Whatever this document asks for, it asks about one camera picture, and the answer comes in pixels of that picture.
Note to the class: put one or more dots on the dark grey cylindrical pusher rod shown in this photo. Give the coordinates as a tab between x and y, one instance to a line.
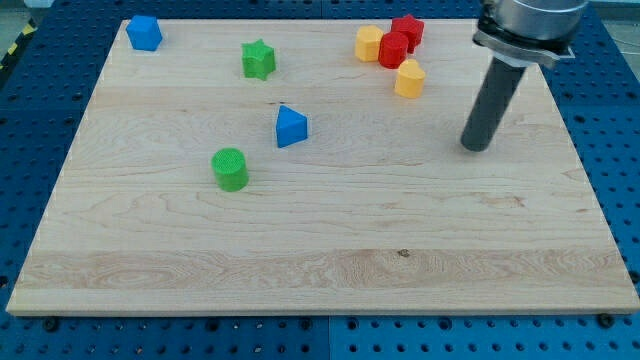
499	85

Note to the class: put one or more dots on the yellow hexagon block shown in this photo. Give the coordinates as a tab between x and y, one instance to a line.
367	43

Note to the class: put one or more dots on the yellow heart block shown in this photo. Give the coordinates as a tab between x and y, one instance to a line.
410	79

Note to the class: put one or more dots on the green cylinder block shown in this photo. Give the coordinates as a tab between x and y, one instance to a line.
230	170

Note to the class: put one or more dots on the green star block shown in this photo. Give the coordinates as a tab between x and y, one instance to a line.
258	60

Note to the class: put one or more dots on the light wooden board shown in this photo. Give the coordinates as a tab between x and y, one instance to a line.
379	211

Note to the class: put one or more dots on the blue pentagon block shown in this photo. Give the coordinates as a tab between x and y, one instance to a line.
144	33

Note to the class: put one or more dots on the red star block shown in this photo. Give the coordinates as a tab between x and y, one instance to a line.
411	27

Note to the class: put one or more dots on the blue triangle block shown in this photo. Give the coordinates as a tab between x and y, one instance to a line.
291	127

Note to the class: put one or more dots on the red cylinder block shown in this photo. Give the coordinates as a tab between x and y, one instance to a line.
393	49

